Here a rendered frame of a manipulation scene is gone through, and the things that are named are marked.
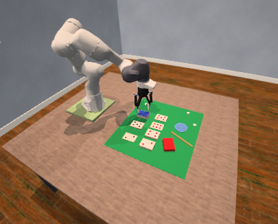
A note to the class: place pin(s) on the red card stack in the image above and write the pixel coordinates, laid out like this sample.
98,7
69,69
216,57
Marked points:
168,144

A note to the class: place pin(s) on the green felt table cloth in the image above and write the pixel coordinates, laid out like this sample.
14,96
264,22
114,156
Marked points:
174,162

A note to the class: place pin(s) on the cream playing card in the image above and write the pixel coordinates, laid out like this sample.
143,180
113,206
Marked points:
153,134
129,137
157,126
161,118
137,124
147,143

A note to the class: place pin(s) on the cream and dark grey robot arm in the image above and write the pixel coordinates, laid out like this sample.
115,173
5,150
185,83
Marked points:
73,42

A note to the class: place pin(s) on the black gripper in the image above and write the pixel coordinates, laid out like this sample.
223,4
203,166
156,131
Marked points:
143,93

